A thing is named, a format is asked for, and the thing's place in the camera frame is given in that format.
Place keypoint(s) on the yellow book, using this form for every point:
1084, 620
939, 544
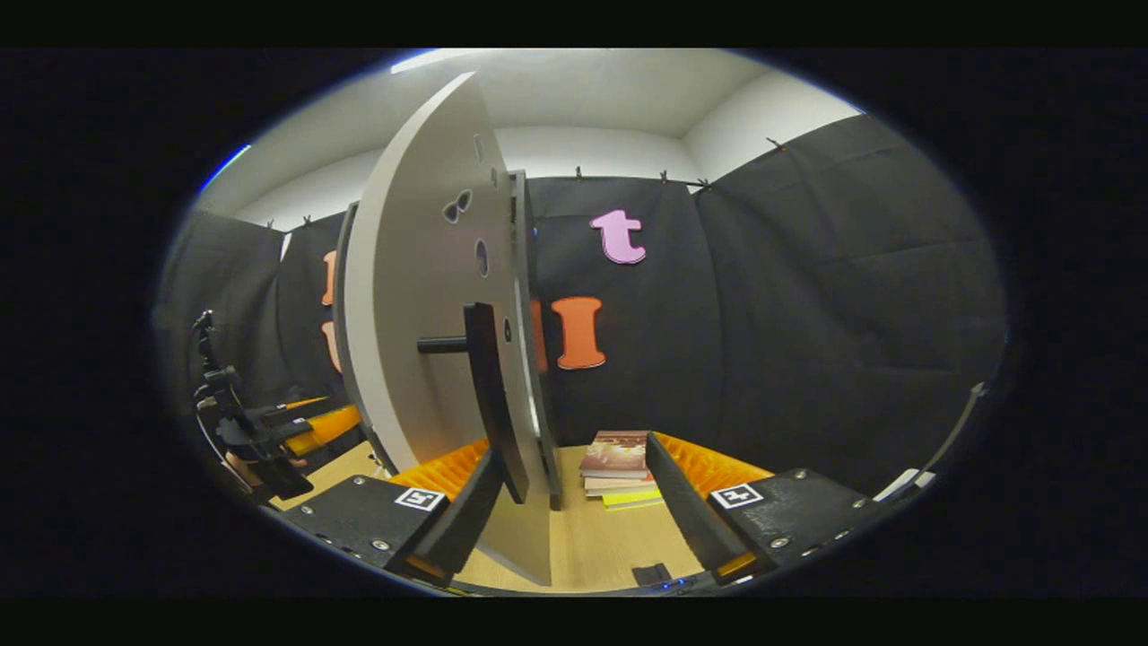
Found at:
637, 499

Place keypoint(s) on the white book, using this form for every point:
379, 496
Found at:
619, 484

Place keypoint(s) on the brown cover book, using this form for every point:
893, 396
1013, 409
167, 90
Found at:
617, 453

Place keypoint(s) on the black backdrop cloth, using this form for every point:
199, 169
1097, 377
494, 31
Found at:
807, 314

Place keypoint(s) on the ceiling strip light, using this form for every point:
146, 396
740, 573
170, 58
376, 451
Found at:
224, 168

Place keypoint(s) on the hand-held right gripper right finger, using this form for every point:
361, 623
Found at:
682, 520

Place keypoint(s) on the white cabinet door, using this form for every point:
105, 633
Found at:
404, 269

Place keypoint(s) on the ceiling light panel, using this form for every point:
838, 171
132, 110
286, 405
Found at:
426, 60

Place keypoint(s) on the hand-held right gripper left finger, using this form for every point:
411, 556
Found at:
466, 529

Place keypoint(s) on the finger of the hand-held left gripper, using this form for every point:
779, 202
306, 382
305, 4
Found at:
327, 429
296, 413

